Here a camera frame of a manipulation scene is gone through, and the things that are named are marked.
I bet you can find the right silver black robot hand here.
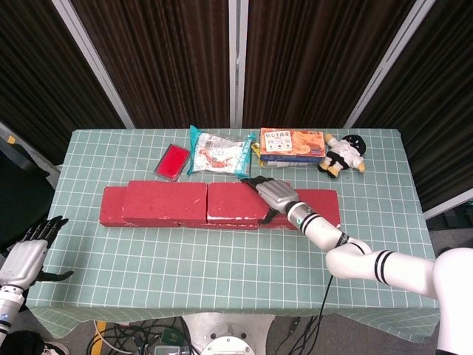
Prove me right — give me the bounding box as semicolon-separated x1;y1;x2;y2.
239;176;299;225

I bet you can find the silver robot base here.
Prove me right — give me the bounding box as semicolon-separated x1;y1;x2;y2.
183;312;276;355

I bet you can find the orange blue biscuit box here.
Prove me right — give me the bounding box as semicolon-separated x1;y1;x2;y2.
258;127;328;163

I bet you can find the black floor cable bundle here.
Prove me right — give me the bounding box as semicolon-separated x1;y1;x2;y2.
284;316;326;355
86;316;193;355

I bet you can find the black white sneaker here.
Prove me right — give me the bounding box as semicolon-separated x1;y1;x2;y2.
41;340;69;355

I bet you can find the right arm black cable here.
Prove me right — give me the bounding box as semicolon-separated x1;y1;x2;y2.
315;275;334;336

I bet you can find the grey power box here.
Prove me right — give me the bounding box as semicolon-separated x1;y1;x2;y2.
153;343;186;355

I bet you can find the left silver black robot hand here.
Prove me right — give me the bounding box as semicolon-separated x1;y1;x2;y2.
0;217;75;289

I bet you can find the grey frame with yellow sticker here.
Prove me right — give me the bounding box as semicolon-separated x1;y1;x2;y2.
0;121;62;177

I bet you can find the teal white snack bag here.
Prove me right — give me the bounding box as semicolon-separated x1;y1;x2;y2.
186;124;256;184

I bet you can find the green checked tablecloth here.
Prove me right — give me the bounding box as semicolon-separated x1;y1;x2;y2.
27;128;448;343

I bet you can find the grey partition post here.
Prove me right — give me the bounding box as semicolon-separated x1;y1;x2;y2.
228;0;248;129
343;0;437;129
51;0;136;129
423;201;473;220

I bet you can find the dark brown partition panel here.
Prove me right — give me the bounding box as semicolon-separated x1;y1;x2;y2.
243;0;421;129
0;0;125;166
69;0;232;129
354;0;473;212

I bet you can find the black white plush doll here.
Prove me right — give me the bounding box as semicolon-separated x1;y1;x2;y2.
317;133;367;179

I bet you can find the red ink pad case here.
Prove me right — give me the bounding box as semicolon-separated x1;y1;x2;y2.
154;143;191;182

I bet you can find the red brick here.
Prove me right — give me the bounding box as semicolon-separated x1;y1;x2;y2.
205;180;271;223
121;180;208;223
125;217;259;229
258;189;341;231
98;186;129;227

